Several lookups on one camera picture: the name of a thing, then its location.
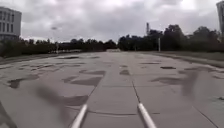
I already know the row of trees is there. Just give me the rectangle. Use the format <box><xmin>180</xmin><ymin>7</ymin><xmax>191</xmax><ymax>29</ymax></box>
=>
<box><xmin>0</xmin><ymin>23</ymin><xmax>224</xmax><ymax>58</ymax></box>

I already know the street lamp pole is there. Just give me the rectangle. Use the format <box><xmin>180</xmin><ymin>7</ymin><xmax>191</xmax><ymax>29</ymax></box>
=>
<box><xmin>50</xmin><ymin>26</ymin><xmax>60</xmax><ymax>55</ymax></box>

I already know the tall chimney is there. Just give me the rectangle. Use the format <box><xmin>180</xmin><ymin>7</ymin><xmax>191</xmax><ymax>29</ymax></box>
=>
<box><xmin>145</xmin><ymin>22</ymin><xmax>151</xmax><ymax>37</ymax></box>

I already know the robot's own part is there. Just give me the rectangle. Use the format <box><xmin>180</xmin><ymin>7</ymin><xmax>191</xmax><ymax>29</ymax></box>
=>
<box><xmin>137</xmin><ymin>102</ymin><xmax>157</xmax><ymax>128</ymax></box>
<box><xmin>69</xmin><ymin>103</ymin><xmax>88</xmax><ymax>128</ymax></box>

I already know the grey concrete slab plaza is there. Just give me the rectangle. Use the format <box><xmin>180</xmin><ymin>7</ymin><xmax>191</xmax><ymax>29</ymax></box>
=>
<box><xmin>0</xmin><ymin>51</ymin><xmax>224</xmax><ymax>128</ymax></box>

